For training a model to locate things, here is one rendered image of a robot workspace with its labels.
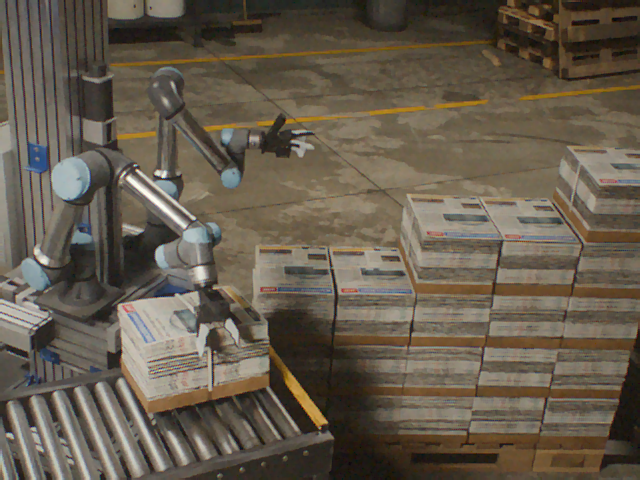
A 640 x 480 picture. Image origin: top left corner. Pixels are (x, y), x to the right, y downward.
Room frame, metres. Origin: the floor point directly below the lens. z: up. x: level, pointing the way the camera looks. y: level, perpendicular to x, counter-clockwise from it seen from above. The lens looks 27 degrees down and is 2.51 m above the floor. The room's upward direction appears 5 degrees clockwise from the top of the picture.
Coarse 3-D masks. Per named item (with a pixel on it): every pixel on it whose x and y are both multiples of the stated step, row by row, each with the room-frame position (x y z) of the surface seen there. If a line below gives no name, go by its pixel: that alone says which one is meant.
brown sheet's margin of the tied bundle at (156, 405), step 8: (120, 360) 2.35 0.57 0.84; (128, 376) 2.28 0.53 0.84; (136, 384) 2.20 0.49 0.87; (136, 392) 2.21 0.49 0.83; (192, 392) 2.17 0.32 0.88; (200, 392) 2.18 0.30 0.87; (144, 400) 2.13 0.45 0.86; (152, 400) 2.11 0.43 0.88; (160, 400) 2.12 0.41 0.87; (168, 400) 2.13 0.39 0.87; (176, 400) 2.14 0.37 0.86; (184, 400) 2.16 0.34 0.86; (192, 400) 2.17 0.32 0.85; (200, 400) 2.18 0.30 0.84; (152, 408) 2.11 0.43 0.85; (160, 408) 2.12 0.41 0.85; (168, 408) 2.13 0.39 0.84
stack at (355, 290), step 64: (256, 256) 3.12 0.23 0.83; (320, 256) 3.16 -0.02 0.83; (384, 256) 3.20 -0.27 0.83; (320, 320) 2.88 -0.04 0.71; (384, 320) 2.91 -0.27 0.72; (448, 320) 2.95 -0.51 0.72; (512, 320) 2.98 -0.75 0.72; (320, 384) 2.89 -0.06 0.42; (384, 384) 2.92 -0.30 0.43; (448, 384) 2.95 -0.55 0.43; (512, 384) 2.97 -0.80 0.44; (384, 448) 2.92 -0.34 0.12; (448, 448) 2.95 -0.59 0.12; (512, 448) 2.99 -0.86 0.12
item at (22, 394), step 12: (96, 372) 2.33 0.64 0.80; (108, 372) 2.34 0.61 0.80; (120, 372) 2.34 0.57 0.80; (36, 384) 2.25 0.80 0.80; (48, 384) 2.25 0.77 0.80; (60, 384) 2.26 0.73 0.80; (72, 384) 2.26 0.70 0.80; (84, 384) 2.27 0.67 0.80; (0, 396) 2.18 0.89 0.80; (12, 396) 2.18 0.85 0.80; (24, 396) 2.19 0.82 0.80; (48, 396) 2.22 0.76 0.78; (72, 396) 2.25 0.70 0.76; (0, 408) 2.15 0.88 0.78; (24, 408) 2.19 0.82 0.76; (48, 408) 2.22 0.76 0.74; (96, 408) 2.28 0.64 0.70
